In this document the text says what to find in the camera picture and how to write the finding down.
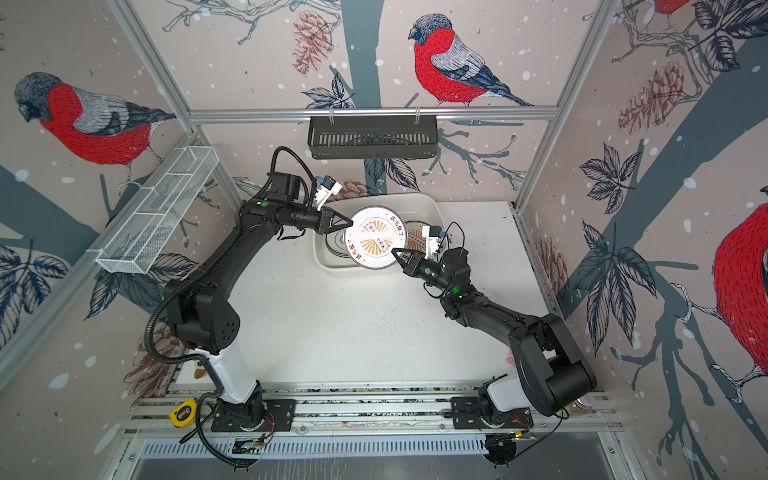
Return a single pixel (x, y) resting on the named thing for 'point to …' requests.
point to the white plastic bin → (429, 209)
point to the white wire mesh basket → (135, 246)
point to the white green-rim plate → (335, 242)
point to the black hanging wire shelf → (378, 136)
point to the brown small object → (199, 372)
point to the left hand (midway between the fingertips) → (349, 223)
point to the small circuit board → (247, 446)
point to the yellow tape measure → (184, 415)
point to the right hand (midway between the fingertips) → (390, 256)
